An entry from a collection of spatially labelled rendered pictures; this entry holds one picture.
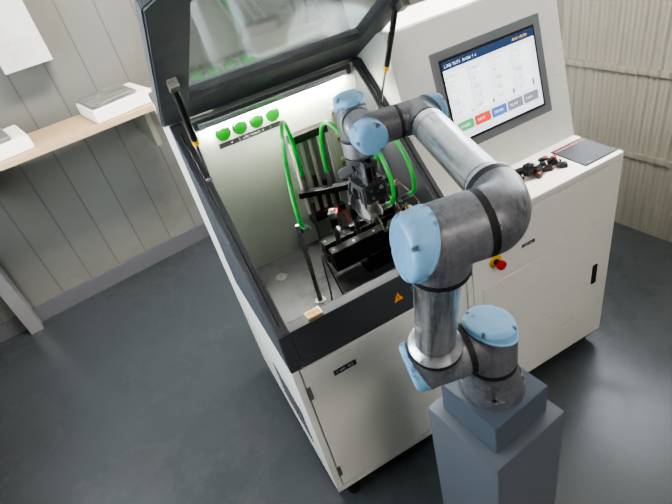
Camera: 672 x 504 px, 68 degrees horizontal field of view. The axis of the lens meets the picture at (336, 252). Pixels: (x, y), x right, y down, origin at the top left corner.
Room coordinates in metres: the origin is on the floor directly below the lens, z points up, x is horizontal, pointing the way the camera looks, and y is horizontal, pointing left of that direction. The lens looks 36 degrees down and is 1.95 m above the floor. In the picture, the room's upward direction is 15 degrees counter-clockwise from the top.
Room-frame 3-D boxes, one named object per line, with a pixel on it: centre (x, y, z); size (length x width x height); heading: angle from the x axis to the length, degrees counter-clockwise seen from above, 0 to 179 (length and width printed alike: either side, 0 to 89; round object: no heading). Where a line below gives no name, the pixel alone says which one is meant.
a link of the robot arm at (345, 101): (1.12, -0.12, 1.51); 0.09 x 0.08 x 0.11; 6
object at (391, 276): (1.19, -0.10, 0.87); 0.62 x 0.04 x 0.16; 109
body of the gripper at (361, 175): (1.12, -0.12, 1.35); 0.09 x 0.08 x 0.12; 19
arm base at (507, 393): (0.76, -0.29, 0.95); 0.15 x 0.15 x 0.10
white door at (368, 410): (1.17, -0.10, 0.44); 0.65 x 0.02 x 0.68; 109
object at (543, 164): (1.51, -0.76, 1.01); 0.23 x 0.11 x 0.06; 109
